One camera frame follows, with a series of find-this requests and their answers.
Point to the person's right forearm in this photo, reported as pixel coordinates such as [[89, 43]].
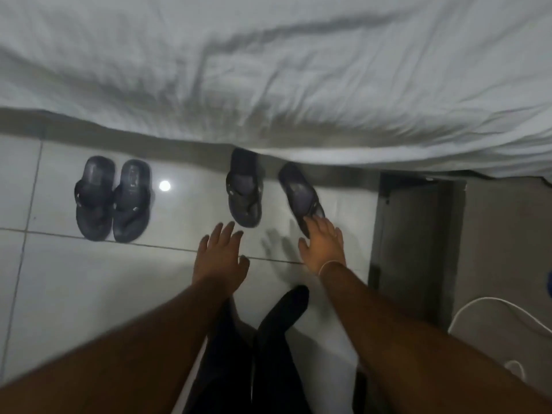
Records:
[[414, 344]]

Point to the person's right middle finger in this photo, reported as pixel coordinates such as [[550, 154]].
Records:
[[321, 224]]

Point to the person's black trousers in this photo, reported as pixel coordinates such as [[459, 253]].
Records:
[[267, 357]]

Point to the blue object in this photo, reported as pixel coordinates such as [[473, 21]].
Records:
[[550, 284]]

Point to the grey bedside cabinet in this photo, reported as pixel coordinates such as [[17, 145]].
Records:
[[414, 250]]

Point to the person's right thumb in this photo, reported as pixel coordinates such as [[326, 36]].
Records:
[[303, 250]]

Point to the person's left middle finger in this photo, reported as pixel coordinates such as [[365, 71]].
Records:
[[226, 233]]

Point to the person's right little finger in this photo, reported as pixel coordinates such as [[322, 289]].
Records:
[[339, 236]]

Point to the person's left little finger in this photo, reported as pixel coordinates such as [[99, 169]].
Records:
[[202, 244]]

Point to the dark flip-flop slipper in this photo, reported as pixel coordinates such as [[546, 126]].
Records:
[[299, 196], [244, 193], [94, 198], [131, 202]]

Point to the person's right hand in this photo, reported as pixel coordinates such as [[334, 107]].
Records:
[[323, 247]]

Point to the person's left thumb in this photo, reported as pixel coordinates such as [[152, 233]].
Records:
[[244, 267]]

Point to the person's left forearm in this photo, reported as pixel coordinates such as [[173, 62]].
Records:
[[129, 357]]

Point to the white bed sheet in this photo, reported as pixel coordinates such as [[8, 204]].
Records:
[[302, 73]]

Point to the thin thread wristband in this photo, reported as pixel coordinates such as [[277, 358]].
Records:
[[330, 264]]

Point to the person's left hand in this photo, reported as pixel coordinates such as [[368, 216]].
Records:
[[220, 262]]

